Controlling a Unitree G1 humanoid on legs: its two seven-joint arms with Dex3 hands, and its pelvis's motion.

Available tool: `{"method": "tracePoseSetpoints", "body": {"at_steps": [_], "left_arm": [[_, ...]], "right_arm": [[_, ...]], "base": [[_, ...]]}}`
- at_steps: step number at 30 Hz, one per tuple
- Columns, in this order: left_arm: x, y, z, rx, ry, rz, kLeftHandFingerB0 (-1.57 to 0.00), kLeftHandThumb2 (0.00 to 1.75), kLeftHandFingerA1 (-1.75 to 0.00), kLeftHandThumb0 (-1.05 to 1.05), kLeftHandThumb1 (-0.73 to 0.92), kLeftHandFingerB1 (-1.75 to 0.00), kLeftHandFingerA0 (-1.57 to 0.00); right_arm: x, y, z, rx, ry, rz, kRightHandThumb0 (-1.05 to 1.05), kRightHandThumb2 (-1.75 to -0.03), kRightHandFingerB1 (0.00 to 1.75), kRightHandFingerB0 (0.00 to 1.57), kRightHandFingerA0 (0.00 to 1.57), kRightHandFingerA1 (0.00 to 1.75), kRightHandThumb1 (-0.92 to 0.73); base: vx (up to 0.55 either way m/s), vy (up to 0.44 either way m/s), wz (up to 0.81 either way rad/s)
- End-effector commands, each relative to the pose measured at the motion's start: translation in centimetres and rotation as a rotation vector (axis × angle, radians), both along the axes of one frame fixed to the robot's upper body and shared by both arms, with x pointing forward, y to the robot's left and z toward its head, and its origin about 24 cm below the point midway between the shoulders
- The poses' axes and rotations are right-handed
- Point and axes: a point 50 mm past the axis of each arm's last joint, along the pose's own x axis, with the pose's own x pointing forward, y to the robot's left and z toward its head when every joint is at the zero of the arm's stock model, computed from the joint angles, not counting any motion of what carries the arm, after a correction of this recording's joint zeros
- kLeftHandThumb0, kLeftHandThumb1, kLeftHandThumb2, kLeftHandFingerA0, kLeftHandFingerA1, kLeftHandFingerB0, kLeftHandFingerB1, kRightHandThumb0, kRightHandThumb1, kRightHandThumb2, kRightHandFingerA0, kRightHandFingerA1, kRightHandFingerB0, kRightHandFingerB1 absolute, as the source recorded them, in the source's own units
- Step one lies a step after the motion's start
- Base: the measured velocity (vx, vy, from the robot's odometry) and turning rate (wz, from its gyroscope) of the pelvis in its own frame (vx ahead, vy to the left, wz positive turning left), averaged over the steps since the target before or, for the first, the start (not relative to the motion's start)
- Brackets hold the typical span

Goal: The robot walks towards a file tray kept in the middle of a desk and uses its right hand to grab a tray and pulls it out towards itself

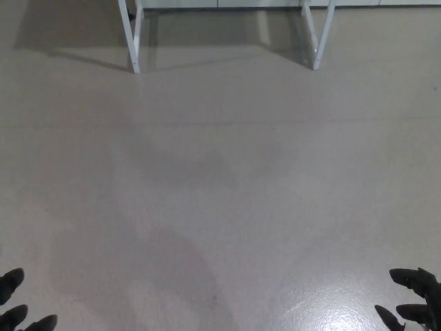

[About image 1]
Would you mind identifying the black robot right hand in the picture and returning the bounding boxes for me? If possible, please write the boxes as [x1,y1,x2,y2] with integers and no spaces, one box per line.
[374,267,441,331]

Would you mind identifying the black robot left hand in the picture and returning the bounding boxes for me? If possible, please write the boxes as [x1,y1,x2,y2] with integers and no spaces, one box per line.
[0,268,59,331]

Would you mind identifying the white metal desk leg frame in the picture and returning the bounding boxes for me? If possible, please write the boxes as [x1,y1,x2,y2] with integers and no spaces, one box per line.
[116,0,144,74]
[300,0,337,71]

